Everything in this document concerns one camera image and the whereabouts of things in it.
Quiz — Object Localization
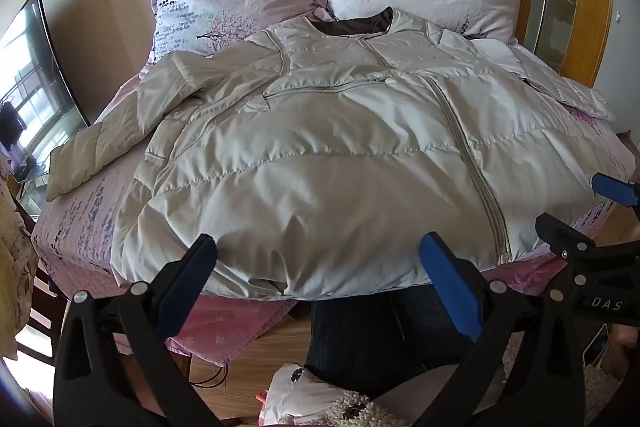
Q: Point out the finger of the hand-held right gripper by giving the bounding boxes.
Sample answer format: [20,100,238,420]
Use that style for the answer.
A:
[591,173,640,208]
[535,213,599,288]

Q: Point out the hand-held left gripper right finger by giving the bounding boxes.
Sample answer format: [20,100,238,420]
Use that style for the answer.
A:
[410,232,586,427]

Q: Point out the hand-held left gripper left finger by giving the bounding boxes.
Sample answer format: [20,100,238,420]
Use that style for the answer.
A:
[52,233,219,427]

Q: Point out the beige puffer jacket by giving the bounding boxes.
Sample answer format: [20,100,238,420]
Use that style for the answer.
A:
[46,7,617,300]

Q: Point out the person's right hand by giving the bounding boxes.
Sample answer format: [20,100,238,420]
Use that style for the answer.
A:
[606,324,640,378]

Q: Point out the person's dark trouser legs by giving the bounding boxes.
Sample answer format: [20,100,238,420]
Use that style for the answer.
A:
[304,284,473,400]

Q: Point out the pink floral bed sheet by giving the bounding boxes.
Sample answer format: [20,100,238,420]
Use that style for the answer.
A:
[31,57,637,368]

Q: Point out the dark wooden chair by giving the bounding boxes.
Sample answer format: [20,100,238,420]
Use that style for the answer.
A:
[17,187,68,360]

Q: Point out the white plush slipper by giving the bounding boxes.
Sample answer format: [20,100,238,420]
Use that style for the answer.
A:
[257,361,346,427]

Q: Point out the beige fluffy slipper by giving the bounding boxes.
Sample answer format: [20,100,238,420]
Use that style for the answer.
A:
[320,389,412,427]

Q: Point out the yellow floral cloth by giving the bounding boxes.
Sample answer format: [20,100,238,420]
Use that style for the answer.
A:
[0,154,42,360]

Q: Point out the black floor cable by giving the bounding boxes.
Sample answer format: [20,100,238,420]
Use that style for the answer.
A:
[189,357,232,389]

